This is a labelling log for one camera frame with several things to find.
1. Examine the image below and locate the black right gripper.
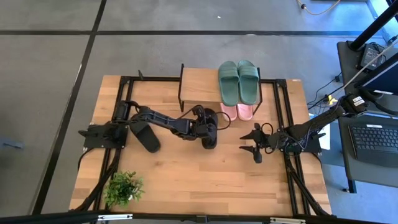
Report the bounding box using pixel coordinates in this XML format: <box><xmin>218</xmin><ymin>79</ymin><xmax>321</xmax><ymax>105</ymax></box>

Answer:
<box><xmin>239</xmin><ymin>123</ymin><xmax>281</xmax><ymax>164</ymax></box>

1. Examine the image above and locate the black rubber slide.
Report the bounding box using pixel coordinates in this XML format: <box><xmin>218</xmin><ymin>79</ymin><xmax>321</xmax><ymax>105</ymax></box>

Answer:
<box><xmin>201</xmin><ymin>107</ymin><xmax>219</xmax><ymax>150</ymax></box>
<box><xmin>128</xmin><ymin>119</ymin><xmax>162</xmax><ymax>154</ymax></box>

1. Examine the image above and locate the pink rubber slide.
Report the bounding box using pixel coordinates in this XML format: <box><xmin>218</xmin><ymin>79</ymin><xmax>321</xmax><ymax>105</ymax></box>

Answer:
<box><xmin>220</xmin><ymin>102</ymin><xmax>238</xmax><ymax>122</ymax></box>
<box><xmin>236</xmin><ymin>103</ymin><xmax>254</xmax><ymax>122</ymax></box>

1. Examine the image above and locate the green rubber slide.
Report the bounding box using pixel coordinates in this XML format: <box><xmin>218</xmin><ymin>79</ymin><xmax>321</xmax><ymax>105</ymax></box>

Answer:
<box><xmin>217</xmin><ymin>60</ymin><xmax>241</xmax><ymax>108</ymax></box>
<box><xmin>236</xmin><ymin>59</ymin><xmax>261</xmax><ymax>106</ymax></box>

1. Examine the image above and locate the small green potted plant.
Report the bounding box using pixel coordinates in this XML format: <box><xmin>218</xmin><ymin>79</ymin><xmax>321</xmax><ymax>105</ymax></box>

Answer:
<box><xmin>103</xmin><ymin>170</ymin><xmax>146</xmax><ymax>209</ymax></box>

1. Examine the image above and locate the dark grey side desk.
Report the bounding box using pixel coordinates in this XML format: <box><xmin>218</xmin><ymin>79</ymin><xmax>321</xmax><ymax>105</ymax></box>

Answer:
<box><xmin>336</xmin><ymin>40</ymin><xmax>398</xmax><ymax>194</ymax></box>

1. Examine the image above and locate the black laptop keyboard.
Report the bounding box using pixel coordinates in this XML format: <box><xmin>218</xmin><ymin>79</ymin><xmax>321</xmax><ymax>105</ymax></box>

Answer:
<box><xmin>348</xmin><ymin>123</ymin><xmax>398</xmax><ymax>169</ymax></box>

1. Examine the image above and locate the black power adapter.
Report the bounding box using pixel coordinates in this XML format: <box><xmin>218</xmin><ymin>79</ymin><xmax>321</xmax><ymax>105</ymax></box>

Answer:
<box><xmin>359</xmin><ymin>43</ymin><xmax>381</xmax><ymax>70</ymax></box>

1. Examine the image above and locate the black overhead rig bar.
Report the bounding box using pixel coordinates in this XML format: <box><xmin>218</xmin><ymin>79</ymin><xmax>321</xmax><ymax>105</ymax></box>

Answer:
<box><xmin>0</xmin><ymin>210</ymin><xmax>398</xmax><ymax>224</ymax></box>

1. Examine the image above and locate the black metal pole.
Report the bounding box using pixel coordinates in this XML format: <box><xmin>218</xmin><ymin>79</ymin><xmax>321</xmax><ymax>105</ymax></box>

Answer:
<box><xmin>349</xmin><ymin>0</ymin><xmax>398</xmax><ymax>51</ymax></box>

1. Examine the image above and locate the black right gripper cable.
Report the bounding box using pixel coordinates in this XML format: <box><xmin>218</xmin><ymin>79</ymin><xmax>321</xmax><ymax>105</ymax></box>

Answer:
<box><xmin>260</xmin><ymin>122</ymin><xmax>275</xmax><ymax>136</ymax></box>

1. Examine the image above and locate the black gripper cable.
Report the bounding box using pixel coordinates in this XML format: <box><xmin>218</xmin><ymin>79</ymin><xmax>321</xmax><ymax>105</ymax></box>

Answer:
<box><xmin>213</xmin><ymin>111</ymin><xmax>232</xmax><ymax>131</ymax></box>
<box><xmin>260</xmin><ymin>122</ymin><xmax>275</xmax><ymax>136</ymax></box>

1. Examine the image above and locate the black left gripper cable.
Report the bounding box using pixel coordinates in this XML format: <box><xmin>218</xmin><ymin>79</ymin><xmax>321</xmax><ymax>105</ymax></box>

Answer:
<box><xmin>213</xmin><ymin>111</ymin><xmax>232</xmax><ymax>131</ymax></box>

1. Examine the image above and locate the wooden shelf with black frame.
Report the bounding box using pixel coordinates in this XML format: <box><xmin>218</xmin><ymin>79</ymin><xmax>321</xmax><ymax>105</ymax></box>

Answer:
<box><xmin>177</xmin><ymin>63</ymin><xmax>264</xmax><ymax>116</ymax></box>

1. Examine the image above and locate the black metal table frame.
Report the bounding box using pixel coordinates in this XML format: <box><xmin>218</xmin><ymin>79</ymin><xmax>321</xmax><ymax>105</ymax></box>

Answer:
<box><xmin>70</xmin><ymin>73</ymin><xmax>331</xmax><ymax>218</ymax></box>

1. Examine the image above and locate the yellowish floor cable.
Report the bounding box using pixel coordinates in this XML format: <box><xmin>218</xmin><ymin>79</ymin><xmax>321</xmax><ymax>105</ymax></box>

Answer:
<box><xmin>296</xmin><ymin>0</ymin><xmax>342</xmax><ymax>16</ymax></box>

